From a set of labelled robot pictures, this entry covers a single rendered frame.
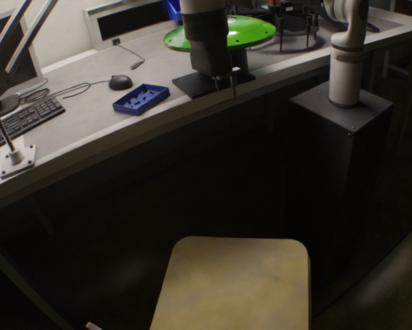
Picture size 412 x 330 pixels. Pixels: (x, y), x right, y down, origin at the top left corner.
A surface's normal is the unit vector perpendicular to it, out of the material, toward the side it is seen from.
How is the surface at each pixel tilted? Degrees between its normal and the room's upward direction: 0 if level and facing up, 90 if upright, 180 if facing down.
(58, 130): 0
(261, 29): 23
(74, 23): 90
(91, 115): 0
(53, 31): 90
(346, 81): 90
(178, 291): 0
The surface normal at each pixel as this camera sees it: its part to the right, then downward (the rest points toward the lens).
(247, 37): 0.07, -0.50
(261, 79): 0.50, 0.49
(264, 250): -0.12, -0.78
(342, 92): -0.47, 0.59
